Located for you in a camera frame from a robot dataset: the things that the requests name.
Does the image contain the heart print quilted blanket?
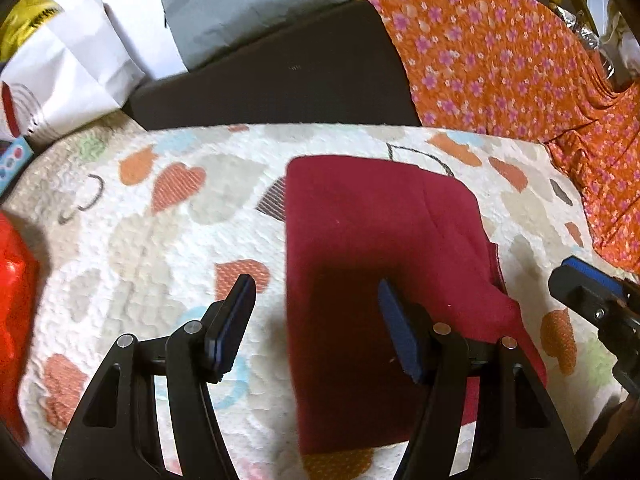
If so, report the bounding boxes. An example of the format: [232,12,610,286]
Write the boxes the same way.
[0,110,626,480]

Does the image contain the white paper shopping bag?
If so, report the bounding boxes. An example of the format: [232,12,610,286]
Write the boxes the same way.
[0,0,148,141]

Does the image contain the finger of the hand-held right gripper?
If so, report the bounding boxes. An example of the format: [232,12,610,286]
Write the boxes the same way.
[548,256,628,322]

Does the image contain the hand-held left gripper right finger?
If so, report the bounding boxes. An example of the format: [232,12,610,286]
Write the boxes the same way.
[377,279,581,480]

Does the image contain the blue box with coloured shapes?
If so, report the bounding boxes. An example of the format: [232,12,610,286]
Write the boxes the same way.
[0,135,33,193]

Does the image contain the crumpled silver foil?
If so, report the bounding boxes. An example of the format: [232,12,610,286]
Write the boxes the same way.
[555,2,617,81]

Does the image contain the dark red knit garment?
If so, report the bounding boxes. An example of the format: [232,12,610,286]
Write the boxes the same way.
[284,156,548,456]

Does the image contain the yellow plastic bag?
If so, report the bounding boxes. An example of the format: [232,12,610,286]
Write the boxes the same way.
[0,0,66,63]

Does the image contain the grey fabric zip bag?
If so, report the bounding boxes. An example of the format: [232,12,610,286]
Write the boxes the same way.
[161,0,357,72]

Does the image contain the orange floral cloth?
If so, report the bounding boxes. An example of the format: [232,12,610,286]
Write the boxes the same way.
[360,0,640,276]

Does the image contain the shiny red plastic bag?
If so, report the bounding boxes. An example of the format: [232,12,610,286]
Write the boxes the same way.
[0,212,41,446]

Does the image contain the dark brown sofa cushion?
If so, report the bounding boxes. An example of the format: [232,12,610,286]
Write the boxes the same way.
[122,0,423,133]

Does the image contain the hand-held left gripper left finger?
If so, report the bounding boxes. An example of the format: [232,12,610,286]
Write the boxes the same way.
[51,274,257,480]

